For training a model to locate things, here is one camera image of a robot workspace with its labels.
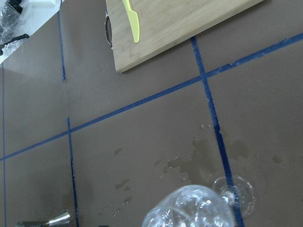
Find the steel cocktail jigger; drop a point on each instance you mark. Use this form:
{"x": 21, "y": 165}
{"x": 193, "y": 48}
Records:
{"x": 61, "y": 220}

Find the yellow plastic knife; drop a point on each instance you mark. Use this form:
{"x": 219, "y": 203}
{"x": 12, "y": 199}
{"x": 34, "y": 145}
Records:
{"x": 133, "y": 20}

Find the clear wine glass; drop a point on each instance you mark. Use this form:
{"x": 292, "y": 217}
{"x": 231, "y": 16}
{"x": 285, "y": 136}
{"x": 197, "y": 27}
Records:
{"x": 225, "y": 204}

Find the bamboo cutting board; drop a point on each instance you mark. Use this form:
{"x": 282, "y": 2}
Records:
{"x": 164, "y": 24}

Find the clear plastic bag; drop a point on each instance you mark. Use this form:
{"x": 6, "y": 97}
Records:
{"x": 11, "y": 23}

